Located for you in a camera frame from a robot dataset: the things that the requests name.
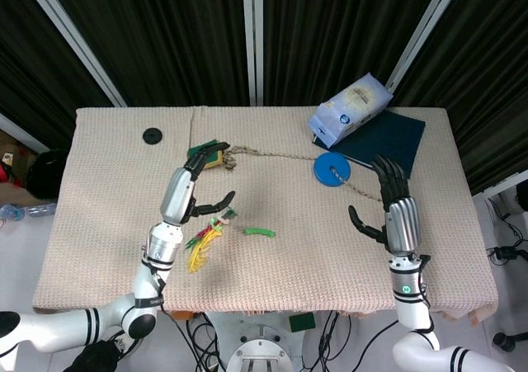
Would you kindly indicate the brown cardboard box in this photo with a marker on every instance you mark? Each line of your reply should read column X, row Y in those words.
column 12, row 174

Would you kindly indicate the blue white paper bag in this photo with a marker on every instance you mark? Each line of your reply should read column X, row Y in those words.
column 350, row 108

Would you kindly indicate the colourful feather shuttlecock toy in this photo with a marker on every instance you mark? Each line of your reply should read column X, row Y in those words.
column 202, row 248

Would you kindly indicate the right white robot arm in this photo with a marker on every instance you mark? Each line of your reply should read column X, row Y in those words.
column 408, row 306

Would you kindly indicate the black round stand foot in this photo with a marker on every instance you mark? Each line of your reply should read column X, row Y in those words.
column 505, row 341

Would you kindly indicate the green curved rubber toy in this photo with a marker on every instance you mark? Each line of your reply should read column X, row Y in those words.
column 259, row 232

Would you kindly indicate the white metal frame post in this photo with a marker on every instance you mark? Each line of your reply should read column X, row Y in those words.
column 252, row 38
column 74, row 38
column 425, row 29

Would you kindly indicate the green yellow sponge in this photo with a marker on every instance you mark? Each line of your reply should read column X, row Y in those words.
column 215, row 160

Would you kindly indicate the black pleated curtain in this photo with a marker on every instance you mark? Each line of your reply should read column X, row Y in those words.
column 173, row 38

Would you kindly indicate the black round cap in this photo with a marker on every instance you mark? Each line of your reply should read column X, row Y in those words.
column 152, row 135

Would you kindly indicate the clear plastic bottle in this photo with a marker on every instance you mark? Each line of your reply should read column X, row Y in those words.
column 37, row 211

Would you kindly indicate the small orange box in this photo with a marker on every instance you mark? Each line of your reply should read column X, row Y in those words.
column 181, row 315

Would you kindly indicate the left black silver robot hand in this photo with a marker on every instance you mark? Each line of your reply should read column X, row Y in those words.
column 178, row 194

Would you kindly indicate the small green box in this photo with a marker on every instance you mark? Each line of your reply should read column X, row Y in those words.
column 302, row 323

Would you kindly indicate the dark blue notebook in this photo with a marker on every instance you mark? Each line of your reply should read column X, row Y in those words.
column 387, row 137

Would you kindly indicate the blue plastic disc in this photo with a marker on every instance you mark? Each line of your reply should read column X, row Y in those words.
column 326, row 174

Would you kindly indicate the beige woven tablecloth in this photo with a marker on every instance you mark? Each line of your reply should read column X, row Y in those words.
column 288, row 273

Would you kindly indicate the white metal frame rail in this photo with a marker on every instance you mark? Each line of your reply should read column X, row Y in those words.
column 503, row 184
column 20, row 130

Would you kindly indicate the white robot torso base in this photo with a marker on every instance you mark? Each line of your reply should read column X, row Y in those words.
column 262, row 351

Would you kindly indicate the black helmet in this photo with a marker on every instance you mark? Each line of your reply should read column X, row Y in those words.
column 45, row 174

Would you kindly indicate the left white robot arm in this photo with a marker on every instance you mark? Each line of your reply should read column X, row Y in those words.
column 148, row 281

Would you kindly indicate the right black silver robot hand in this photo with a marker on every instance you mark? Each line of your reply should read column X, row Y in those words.
column 402, row 223

